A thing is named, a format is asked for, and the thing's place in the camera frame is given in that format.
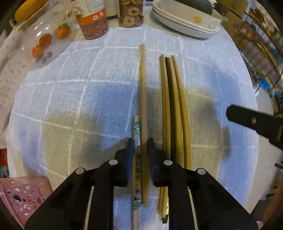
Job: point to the grey checked tablecloth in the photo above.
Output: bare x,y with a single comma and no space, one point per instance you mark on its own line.
78,110

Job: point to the black chopstick gold band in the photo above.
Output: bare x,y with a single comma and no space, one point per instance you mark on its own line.
172,155

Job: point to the light bamboo chopstick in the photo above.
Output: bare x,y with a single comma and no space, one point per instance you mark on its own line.
162,110

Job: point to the large orange on jar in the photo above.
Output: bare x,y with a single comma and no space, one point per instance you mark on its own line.
28,8

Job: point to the stacked white plates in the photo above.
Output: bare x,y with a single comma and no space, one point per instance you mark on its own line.
179,26

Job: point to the lone light wooden chopstick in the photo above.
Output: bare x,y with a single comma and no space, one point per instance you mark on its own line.
145,177

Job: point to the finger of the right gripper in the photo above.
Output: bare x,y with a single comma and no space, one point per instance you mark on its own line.
264,124

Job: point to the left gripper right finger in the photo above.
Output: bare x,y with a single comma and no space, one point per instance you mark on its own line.
164,172

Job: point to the floral side table cloth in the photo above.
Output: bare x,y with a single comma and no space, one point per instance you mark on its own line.
11,55

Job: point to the green kabocha squash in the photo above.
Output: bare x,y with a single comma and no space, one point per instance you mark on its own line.
201,5

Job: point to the cream bowl green handle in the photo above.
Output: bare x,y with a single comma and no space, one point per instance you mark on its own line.
191,16

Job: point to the dried slices jar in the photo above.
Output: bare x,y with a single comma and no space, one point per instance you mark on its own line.
131,13

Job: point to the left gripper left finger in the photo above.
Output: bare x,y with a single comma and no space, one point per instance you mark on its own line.
117,171

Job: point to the disposable chopsticks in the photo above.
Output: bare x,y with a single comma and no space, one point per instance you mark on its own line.
136,200

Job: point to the black wire storage rack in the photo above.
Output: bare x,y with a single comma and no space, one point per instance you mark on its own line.
259,41

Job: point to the red spice jar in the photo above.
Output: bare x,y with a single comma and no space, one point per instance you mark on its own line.
91,17

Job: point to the glass jar with kumquats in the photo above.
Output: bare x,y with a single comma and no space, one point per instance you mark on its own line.
51,33

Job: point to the pink perforated utensil holder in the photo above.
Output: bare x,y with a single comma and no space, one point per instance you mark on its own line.
22,196

